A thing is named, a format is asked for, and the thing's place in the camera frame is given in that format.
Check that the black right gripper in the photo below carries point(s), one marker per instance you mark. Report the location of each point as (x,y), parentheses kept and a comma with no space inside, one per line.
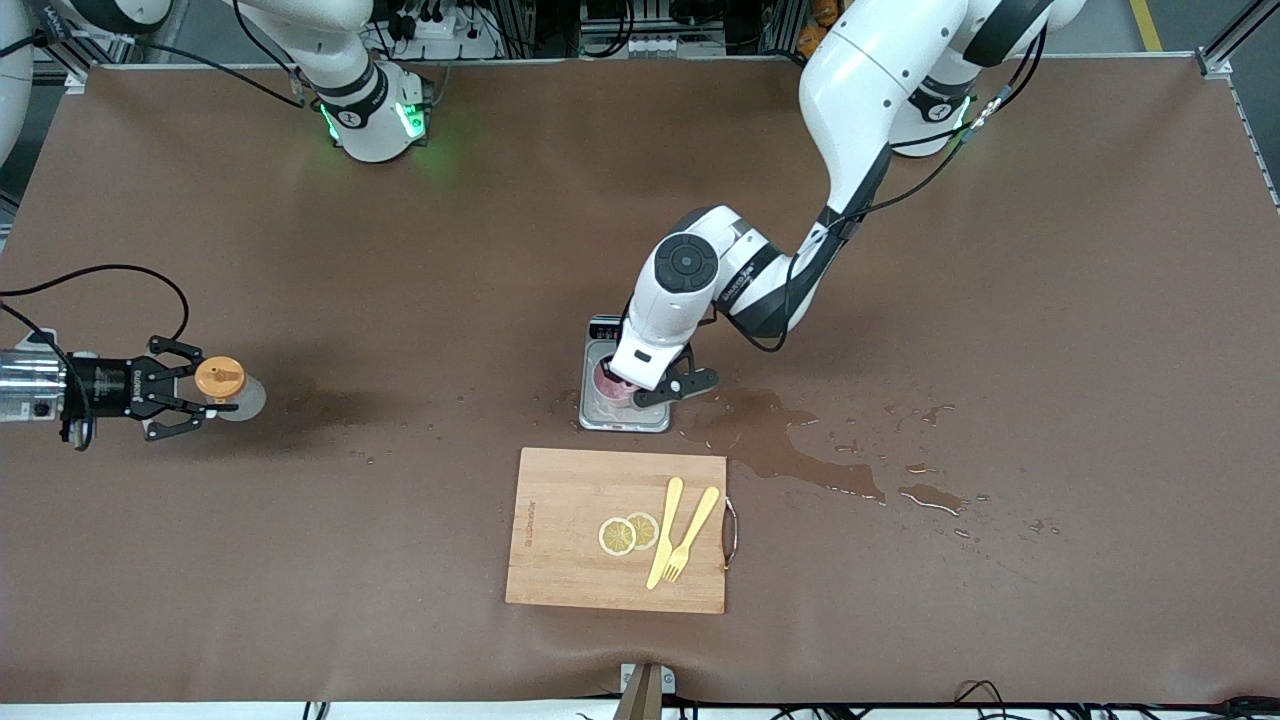
(103,386)

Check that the clear sauce bottle orange cap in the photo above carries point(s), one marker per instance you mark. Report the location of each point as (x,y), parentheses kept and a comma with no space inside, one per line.
(220,380)

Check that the pink plastic cup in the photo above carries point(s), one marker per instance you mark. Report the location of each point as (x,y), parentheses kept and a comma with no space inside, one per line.
(610,392)

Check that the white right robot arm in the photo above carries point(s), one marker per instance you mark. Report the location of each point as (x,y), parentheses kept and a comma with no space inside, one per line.
(365,115)

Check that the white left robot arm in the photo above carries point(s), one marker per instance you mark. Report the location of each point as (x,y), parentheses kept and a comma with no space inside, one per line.
(860,90)

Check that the brown table mat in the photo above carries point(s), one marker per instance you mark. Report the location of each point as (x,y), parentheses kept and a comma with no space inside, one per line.
(300,560)

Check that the silver digital kitchen scale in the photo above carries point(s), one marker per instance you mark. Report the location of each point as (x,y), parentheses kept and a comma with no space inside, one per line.
(600,420)

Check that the white power strip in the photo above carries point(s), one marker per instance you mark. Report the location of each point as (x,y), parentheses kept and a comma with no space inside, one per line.
(440,35)

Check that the lemon slice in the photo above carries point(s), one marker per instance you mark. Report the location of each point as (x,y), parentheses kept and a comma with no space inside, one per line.
(616,537)
(647,528)

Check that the yellow plastic knife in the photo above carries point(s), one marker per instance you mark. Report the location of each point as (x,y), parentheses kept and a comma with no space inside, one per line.
(668,520)

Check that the yellow plastic fork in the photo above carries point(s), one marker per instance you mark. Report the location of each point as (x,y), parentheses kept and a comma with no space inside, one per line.
(695,525)

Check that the large liquid puddle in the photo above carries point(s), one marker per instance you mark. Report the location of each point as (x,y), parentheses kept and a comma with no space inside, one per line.
(760,435)

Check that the pile of orange snacks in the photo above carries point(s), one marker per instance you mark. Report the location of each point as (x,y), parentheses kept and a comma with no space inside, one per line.
(815,25)

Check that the small liquid puddle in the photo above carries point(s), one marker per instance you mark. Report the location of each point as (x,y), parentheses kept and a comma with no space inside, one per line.
(930,497)

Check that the aluminium frame post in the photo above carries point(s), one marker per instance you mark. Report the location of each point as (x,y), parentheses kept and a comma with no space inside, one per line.
(70,50)

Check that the metal table clamp bracket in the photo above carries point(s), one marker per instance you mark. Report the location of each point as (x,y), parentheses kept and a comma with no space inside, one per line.
(645,690)

